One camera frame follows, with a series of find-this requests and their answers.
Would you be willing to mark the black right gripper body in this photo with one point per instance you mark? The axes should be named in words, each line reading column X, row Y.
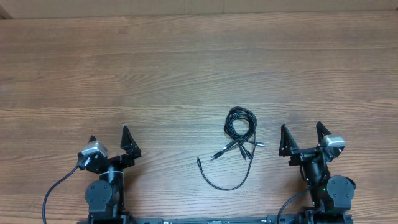
column 301, row 155

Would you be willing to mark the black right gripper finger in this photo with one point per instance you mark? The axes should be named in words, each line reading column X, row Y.
column 288, row 146
column 322, row 132

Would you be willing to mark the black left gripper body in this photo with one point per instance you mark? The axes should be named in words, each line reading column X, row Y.
column 120, row 162

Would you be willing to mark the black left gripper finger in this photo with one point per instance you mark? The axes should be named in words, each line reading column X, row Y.
column 128, row 144
column 92, row 139

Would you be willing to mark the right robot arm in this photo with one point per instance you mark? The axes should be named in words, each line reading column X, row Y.
column 331, row 195

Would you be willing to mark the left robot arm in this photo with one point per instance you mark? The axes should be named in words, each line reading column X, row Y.
column 105, row 196

